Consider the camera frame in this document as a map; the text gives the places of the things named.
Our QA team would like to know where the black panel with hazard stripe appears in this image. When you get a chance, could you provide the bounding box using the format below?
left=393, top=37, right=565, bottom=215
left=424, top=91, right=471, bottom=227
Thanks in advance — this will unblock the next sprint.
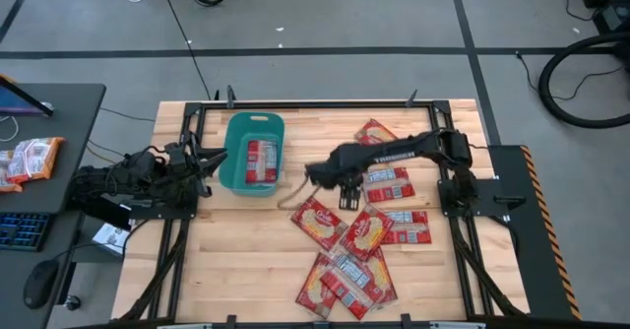
left=486, top=144, right=583, bottom=321

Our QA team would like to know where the white booklet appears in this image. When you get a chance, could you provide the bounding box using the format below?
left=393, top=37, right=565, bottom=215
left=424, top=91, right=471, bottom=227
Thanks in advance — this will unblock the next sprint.
left=92, top=223, right=131, bottom=259

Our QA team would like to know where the long black floor cable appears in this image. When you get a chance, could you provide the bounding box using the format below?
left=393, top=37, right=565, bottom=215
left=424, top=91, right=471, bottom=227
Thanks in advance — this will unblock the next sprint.
left=157, top=0, right=214, bottom=101

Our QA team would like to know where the thin black cable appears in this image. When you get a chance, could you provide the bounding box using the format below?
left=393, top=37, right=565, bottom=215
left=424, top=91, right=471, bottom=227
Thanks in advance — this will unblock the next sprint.
left=515, top=50, right=626, bottom=101

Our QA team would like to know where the black equipment box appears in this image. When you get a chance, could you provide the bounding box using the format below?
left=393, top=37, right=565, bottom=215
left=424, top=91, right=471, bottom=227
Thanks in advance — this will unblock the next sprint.
left=577, top=0, right=630, bottom=35

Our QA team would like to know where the red popcorn bag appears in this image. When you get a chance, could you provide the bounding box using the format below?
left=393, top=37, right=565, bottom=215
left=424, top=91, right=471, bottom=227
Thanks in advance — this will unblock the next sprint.
left=319, top=253, right=386, bottom=321
left=294, top=252, right=341, bottom=320
left=339, top=204, right=396, bottom=263
left=353, top=117, right=399, bottom=147
left=379, top=210, right=433, bottom=245
left=289, top=195, right=350, bottom=252
left=361, top=166, right=416, bottom=204
left=363, top=246, right=399, bottom=311
left=244, top=139, right=280, bottom=185

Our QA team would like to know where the dark grey desk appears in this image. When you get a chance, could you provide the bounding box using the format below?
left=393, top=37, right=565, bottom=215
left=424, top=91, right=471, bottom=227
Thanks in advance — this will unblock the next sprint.
left=0, top=83, right=107, bottom=329

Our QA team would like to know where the black keyboard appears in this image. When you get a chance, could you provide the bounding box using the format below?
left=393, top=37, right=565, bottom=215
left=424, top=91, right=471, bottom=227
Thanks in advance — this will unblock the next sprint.
left=0, top=212, right=52, bottom=252

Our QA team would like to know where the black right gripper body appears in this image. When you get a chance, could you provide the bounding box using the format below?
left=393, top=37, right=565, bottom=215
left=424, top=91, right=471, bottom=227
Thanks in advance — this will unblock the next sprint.
left=304, top=143, right=368, bottom=191

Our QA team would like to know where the white desk cable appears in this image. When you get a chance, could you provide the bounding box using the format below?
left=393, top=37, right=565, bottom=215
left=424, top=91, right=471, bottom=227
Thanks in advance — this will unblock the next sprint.
left=0, top=115, right=20, bottom=143

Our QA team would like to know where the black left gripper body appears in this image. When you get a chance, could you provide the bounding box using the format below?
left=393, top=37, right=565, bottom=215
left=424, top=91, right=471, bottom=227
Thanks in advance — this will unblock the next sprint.
left=164, top=141, right=205, bottom=198

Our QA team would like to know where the thick black hose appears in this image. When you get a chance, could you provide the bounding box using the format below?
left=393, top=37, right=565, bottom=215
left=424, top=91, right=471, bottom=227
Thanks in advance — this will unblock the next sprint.
left=537, top=32, right=630, bottom=130

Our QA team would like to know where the computer monitor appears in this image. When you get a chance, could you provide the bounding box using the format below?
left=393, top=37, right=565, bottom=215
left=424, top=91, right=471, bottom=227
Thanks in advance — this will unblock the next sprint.
left=0, top=74, right=54, bottom=118

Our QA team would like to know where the teal plastic basket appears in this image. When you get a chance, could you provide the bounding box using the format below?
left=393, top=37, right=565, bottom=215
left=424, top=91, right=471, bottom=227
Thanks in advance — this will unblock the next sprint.
left=218, top=111, right=286, bottom=198

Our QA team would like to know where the black computer mouse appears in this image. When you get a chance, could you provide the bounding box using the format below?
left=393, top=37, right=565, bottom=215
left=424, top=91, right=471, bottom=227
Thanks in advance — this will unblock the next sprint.
left=23, top=258, right=61, bottom=311

